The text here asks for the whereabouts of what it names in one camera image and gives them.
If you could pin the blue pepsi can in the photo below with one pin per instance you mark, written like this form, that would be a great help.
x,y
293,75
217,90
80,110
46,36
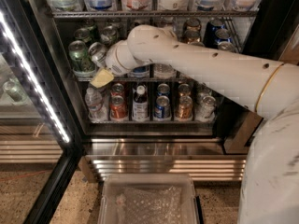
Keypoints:
x,y
226,46
162,107

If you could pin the middle wire shelf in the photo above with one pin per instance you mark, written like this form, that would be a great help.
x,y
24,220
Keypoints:
x,y
135,79

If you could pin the front orange soda can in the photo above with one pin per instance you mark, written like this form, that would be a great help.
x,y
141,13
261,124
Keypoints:
x,y
118,108

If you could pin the gold can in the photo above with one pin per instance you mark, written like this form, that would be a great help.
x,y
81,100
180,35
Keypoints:
x,y
184,108
196,43

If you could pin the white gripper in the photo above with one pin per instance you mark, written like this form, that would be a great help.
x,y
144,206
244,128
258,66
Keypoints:
x,y
111,61

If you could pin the white 7up can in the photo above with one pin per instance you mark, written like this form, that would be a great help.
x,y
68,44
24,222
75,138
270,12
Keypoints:
x,y
98,52
109,36

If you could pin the bottom silver can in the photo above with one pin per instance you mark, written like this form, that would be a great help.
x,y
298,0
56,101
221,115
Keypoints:
x,y
206,108

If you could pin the front green soda can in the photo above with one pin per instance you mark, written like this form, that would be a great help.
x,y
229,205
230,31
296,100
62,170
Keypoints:
x,y
80,59

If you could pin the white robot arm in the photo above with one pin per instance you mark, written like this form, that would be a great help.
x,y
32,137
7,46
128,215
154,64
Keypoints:
x,y
270,186

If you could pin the wire shelf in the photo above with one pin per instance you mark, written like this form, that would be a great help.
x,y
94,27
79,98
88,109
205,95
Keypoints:
x,y
135,79
150,13

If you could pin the bottom blue pepsi can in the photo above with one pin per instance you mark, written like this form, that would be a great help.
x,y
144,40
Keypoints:
x,y
162,107

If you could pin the front red bull can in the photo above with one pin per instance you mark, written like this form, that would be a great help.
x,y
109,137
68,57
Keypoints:
x,y
140,72

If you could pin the middle shelf water bottle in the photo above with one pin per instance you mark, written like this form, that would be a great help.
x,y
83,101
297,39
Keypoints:
x,y
164,71

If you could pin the bottom gold can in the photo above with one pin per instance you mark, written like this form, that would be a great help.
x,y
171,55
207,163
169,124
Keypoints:
x,y
184,108

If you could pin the shelf water bottle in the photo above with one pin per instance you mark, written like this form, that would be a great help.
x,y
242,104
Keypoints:
x,y
96,105
164,71

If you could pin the upper wire shelf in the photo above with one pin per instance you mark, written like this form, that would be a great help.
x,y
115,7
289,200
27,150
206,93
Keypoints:
x,y
150,13

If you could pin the glass fridge door with light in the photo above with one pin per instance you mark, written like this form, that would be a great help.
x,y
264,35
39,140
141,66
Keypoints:
x,y
40,140

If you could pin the green soda can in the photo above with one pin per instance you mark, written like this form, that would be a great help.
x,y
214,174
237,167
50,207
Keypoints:
x,y
80,59
84,35

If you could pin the clear plastic bin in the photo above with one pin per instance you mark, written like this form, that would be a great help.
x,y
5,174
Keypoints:
x,y
148,199

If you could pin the front blue pepsi can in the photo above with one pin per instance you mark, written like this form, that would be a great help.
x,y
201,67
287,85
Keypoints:
x,y
226,46

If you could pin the front gold can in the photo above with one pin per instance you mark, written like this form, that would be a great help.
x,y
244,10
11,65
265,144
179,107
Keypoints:
x,y
196,43

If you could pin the dark soda bottle white cap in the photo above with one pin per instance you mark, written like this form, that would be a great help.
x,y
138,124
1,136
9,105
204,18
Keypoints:
x,y
140,104

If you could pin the bottom shelf water bottle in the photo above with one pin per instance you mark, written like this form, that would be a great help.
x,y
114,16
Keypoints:
x,y
96,105

